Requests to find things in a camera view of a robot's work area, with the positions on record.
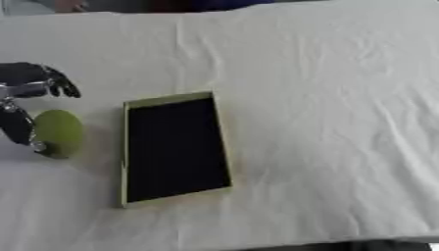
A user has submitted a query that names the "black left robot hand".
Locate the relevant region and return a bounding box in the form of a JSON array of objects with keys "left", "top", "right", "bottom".
[{"left": 0, "top": 61, "right": 82, "bottom": 154}]

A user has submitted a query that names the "open box with black inside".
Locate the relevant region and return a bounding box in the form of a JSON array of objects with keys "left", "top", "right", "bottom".
[{"left": 118, "top": 90, "right": 235, "bottom": 209}]

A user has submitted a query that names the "green round toy fruit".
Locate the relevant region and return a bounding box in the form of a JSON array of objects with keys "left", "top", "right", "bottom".
[{"left": 30, "top": 109, "right": 86, "bottom": 160}]

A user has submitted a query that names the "person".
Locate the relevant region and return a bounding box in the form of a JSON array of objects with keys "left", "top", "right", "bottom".
[{"left": 53, "top": 0, "right": 93, "bottom": 14}]

